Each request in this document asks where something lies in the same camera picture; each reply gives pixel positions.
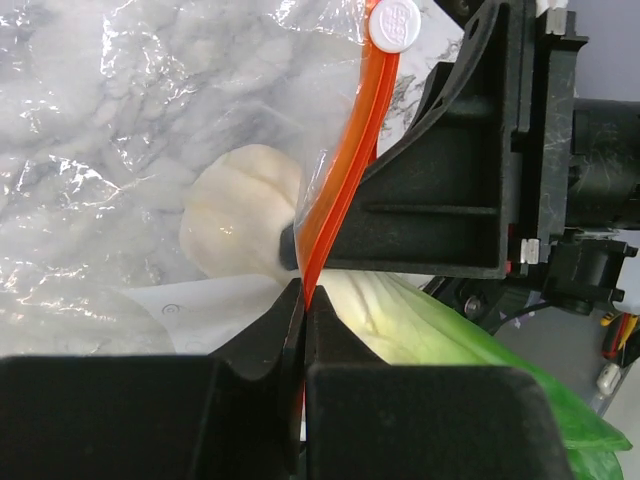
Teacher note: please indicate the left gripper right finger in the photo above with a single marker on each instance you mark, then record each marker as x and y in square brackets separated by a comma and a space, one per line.
[369, 420]

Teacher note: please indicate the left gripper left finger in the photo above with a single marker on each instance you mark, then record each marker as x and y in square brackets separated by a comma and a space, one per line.
[231, 414]

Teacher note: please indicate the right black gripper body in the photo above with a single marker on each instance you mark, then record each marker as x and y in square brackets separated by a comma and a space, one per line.
[573, 180]

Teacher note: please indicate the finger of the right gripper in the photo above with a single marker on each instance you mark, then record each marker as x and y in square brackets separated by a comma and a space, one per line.
[287, 249]
[433, 203]

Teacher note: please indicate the white green bok choy toy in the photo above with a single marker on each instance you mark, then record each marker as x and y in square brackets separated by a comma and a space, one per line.
[234, 214]

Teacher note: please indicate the clear zip bag orange zipper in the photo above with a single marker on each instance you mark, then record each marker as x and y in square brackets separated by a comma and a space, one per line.
[110, 110]

